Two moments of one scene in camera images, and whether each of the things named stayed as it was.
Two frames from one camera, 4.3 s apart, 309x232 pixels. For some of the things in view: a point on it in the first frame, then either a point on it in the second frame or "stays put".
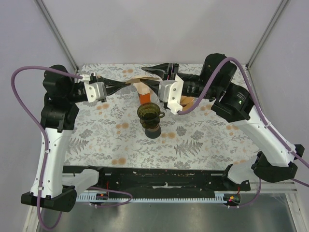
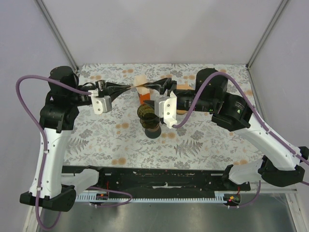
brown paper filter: (136, 79) -> (141, 85)
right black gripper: (162, 70) -> (162, 84)
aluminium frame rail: (58, 34) stays put
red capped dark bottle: (153, 133) stays put
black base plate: (161, 179) stays put
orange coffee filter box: (144, 91) stays put
